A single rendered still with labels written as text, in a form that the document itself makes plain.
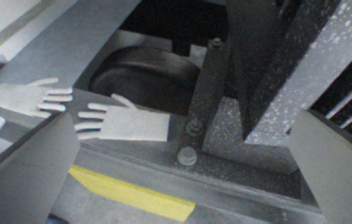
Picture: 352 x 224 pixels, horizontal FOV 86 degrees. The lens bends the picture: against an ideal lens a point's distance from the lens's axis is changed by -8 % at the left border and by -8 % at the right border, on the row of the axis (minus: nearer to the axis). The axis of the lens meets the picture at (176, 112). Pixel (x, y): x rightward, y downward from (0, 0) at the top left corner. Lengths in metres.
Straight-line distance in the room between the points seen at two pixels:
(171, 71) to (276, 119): 0.50
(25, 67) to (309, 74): 0.73
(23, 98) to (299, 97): 0.62
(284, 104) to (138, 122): 0.36
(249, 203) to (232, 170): 0.28
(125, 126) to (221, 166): 0.24
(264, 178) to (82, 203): 0.92
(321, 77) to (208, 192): 0.57
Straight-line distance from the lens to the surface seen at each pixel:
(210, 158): 0.47
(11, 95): 0.68
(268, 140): 0.27
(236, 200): 0.73
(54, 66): 0.72
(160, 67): 0.69
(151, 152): 0.48
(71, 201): 1.21
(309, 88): 0.20
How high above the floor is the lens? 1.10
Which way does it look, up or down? 55 degrees down
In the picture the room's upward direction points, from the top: 5 degrees clockwise
